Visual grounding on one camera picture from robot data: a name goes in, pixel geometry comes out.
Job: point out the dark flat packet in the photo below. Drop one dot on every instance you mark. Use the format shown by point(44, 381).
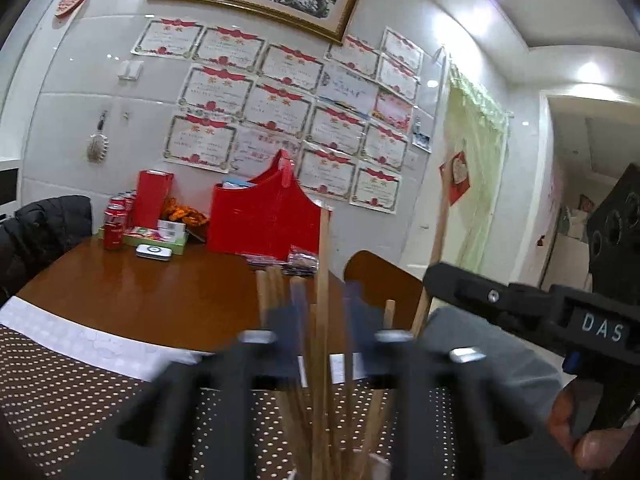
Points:
point(265, 261)

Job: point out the bundle of wooden chopsticks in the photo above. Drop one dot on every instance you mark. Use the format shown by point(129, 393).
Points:
point(322, 310)

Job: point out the red gift box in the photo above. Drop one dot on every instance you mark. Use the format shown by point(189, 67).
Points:
point(152, 200)

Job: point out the red soda can pack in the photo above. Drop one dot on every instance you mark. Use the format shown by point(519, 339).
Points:
point(114, 230)

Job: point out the pink cup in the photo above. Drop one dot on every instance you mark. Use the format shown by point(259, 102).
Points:
point(372, 467)

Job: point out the white cardboard box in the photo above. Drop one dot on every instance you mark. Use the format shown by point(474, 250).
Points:
point(171, 226)

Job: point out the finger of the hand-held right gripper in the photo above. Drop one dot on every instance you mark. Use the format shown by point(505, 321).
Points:
point(480, 290)

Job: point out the black jacket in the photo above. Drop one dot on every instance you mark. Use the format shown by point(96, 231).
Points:
point(45, 240)

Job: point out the white table cover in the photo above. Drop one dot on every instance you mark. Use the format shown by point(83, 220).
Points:
point(75, 332)

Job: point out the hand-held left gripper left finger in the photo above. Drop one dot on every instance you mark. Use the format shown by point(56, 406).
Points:
point(282, 340)

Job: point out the white oval device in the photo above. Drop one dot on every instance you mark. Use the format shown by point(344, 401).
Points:
point(154, 252)

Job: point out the brown polka-dot tablecloth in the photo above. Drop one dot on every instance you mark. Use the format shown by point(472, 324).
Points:
point(75, 400)

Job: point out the person's right hand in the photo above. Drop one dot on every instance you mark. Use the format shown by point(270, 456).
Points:
point(600, 447)

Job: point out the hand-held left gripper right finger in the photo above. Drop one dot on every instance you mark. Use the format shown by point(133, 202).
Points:
point(362, 340)

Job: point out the wall of award certificates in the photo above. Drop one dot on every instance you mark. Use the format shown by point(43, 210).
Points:
point(285, 65)

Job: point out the small wall photo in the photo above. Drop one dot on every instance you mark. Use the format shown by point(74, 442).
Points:
point(421, 137)

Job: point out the wooden chair back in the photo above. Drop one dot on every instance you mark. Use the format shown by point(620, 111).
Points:
point(385, 275)

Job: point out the hanging key fob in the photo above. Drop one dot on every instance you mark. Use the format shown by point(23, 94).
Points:
point(102, 121)

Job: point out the pale green curtain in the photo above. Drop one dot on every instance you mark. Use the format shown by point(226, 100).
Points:
point(475, 170)

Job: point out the white wall switch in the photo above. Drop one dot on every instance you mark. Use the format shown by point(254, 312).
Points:
point(131, 70)

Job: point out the red wall decoration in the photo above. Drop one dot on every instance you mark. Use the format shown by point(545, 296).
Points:
point(455, 177)

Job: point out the large red paper bag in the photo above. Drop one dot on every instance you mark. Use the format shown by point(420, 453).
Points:
point(260, 215)

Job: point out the green tray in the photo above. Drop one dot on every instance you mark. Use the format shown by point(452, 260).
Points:
point(177, 246)

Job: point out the orange snack bag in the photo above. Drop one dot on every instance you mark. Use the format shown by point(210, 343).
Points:
point(187, 216)

